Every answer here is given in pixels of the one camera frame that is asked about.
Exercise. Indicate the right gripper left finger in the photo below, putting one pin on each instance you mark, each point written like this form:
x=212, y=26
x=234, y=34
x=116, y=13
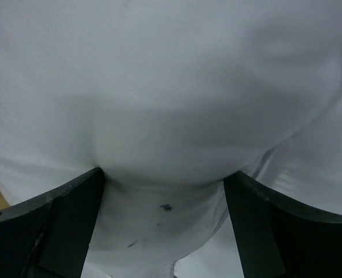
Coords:
x=49, y=235

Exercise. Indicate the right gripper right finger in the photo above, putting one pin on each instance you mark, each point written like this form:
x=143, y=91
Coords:
x=278, y=236

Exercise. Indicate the white pillow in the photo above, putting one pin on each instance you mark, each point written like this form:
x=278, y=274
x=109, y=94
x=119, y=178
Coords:
x=169, y=98

